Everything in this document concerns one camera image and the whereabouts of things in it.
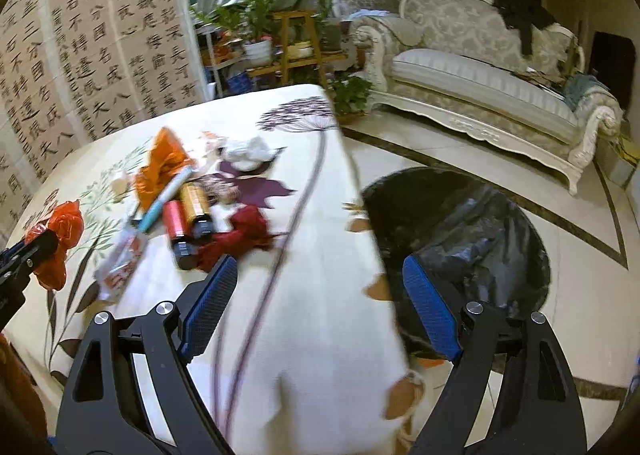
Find small white yogurt bottle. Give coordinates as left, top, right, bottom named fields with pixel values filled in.
left=111, top=171, right=129, bottom=197

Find orange plastic bag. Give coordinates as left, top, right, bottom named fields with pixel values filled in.
left=134, top=127, right=195, bottom=212

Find black-lined trash bin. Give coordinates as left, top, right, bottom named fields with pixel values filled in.
left=362, top=167, right=551, bottom=360

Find red-orange crumpled wrapper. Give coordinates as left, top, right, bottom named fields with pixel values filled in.
left=25, top=200, right=85, bottom=291

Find blue toothpaste tube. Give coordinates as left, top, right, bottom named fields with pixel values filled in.
left=137, top=165, right=194, bottom=233

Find red cylindrical can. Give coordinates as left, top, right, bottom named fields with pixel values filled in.
left=163, top=200, right=198, bottom=270

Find floral cream tablecloth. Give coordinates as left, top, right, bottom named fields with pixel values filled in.
left=6, top=85, right=424, bottom=454

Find gold cylindrical can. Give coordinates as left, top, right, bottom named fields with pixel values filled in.
left=179, top=181, right=215, bottom=241

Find dark red crumpled cloth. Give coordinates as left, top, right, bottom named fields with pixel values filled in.
left=196, top=205, right=274, bottom=272

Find brown dried flower clump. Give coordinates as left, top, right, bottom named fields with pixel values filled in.
left=196, top=175, right=240, bottom=205

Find calligraphy folding screen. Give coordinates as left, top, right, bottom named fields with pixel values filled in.
left=1, top=0, right=206, bottom=235

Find white crumpled tissue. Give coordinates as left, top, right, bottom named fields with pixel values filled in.
left=221, top=136, right=277, bottom=172

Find metal storage shelf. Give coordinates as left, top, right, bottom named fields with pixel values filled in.
left=196, top=24, right=253, bottom=99

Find potted plant white pot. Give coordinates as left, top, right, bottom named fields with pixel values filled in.
left=190, top=0, right=283, bottom=67

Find small floor plant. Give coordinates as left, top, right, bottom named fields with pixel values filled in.
left=331, top=75, right=372, bottom=116

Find ornate white sofa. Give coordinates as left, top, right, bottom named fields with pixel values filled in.
left=349, top=0, right=623, bottom=195

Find black cabinet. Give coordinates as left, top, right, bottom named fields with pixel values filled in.
left=588, top=32, right=637, bottom=112

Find wooden plant stand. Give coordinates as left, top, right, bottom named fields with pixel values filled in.
left=247, top=10, right=347, bottom=87

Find black garment on sofa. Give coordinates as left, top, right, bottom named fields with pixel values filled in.
left=494, top=0, right=555, bottom=58

